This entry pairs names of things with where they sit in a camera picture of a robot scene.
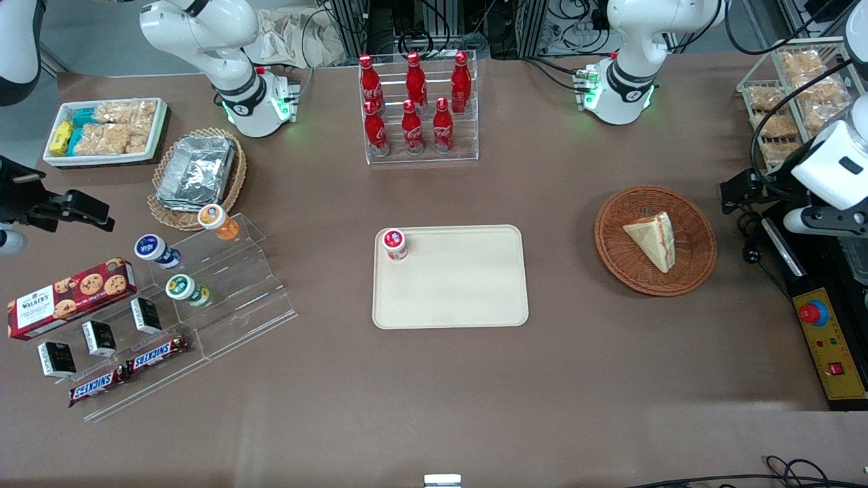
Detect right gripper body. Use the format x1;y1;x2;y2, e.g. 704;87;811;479
0;156;54;228

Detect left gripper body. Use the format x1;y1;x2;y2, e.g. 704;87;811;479
759;171;812;206

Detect triangular sandwich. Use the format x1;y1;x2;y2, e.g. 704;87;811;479
623;211;676;275

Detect oval light wicker basket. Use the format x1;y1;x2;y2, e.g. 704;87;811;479
148;127;248;232

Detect clear glass machine tray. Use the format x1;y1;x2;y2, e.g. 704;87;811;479
843;237;868;287

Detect round brown wicker basket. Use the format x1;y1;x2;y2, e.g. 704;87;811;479
595;186;717;298

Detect beige plastic tray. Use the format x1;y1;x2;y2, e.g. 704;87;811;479
372;225;530;330

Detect clear bagged pastry pack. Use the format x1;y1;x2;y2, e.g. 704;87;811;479
802;102;847;135
747;85;789;113
754;113;800;140
797;73;850;104
778;50;826;78
762;140;808;167

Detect white rectangular snack bin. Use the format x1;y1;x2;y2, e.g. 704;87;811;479
43;98;170;168

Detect blue lid yogurt cup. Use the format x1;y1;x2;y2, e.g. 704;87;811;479
134;234;182;270

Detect black machine housing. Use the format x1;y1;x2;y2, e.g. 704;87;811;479
759;197;868;412

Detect clear rice cracker pack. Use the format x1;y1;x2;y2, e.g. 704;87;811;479
94;100;158;129
77;124;154;157

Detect yellow snack packet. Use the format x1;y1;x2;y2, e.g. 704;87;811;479
50;121;75;157

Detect red Walkers cookie box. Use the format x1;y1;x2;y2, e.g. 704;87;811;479
7;257;138;341

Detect small black box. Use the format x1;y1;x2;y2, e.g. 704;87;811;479
130;297;163;336
81;320;118;358
37;341;77;379

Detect green lid yogurt cup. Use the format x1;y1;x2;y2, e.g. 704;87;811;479
165;274;212;308

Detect stack of foil trays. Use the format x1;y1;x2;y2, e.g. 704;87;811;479
157;135;237;210

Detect orange lid yogurt cup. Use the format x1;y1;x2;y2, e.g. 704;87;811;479
198;205;240;242

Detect Snickers bar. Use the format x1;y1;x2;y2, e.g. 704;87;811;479
126;335;191;375
68;365;130;408

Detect clear acrylic stepped display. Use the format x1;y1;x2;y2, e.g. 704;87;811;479
41;213;298;423

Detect yellow control panel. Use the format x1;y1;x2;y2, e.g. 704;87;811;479
793;287;868;401

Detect beige crumpled cloth bag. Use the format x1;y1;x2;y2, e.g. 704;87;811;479
245;5;348;69

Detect clear acrylic bottle rack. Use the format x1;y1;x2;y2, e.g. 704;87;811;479
359;50;480;166

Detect red cola bottle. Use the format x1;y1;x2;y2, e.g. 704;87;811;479
363;100;391;157
359;54;384;115
432;98;455;155
450;51;473;115
401;100;426;156
406;52;429;113

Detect red lid yogurt cup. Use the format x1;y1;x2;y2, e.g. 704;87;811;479
382;229;409;262

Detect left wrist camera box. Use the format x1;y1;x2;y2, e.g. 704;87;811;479
783;205;868;239

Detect black power cable with plug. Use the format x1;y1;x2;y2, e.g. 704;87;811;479
736;209;795;300

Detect white wire shelf rack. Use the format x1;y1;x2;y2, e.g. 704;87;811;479
736;37;856;181

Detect black floor cables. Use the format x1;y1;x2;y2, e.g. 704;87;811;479
627;455;868;488

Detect black aluminium frame rack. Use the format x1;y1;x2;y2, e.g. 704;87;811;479
324;0;547;62

